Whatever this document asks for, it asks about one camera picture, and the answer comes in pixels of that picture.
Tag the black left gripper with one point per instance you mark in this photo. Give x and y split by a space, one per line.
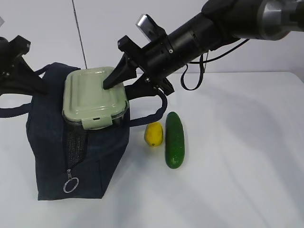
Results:
16 76

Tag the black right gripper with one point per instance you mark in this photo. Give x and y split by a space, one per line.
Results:
155 62

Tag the yellow lemon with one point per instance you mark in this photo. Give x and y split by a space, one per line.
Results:
153 135

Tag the green lidded glass container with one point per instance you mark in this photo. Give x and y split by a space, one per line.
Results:
86 103

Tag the green cucumber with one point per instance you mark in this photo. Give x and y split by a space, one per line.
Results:
174 141

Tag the dark navy lunch bag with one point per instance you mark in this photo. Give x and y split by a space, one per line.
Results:
71 163

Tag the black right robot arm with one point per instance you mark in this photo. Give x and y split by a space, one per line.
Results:
219 23

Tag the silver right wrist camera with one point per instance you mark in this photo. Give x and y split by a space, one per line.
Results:
149 28

